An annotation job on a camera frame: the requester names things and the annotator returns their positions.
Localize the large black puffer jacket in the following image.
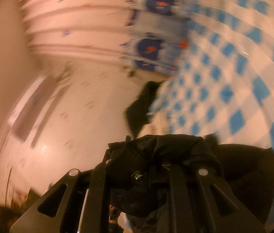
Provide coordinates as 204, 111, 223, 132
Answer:
106, 135, 274, 223

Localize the black garment at bed head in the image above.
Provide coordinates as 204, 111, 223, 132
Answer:
125, 81, 162, 139

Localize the blue white checkered bed cover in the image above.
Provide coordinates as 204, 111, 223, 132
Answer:
148, 0, 274, 224

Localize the whale print curtain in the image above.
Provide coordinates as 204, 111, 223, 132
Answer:
20, 0, 195, 76

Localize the white wall air conditioner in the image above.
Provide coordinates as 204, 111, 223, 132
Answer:
8, 75, 56, 142

